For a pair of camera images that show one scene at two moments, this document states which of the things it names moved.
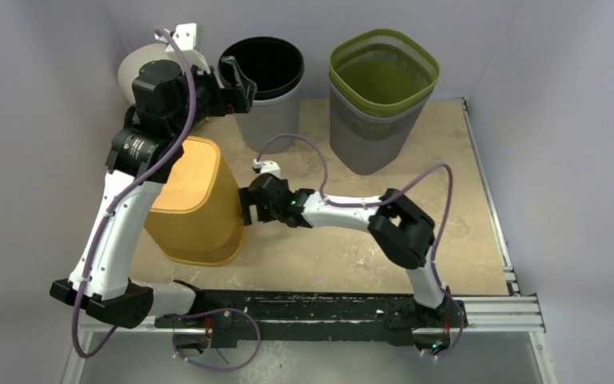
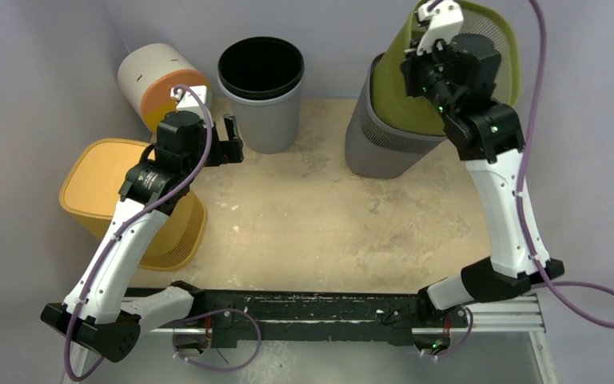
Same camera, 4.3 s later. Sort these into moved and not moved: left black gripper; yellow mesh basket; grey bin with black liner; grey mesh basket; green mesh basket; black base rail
Moved: grey mesh basket; left black gripper; green mesh basket; yellow mesh basket
Not moved: grey bin with black liner; black base rail
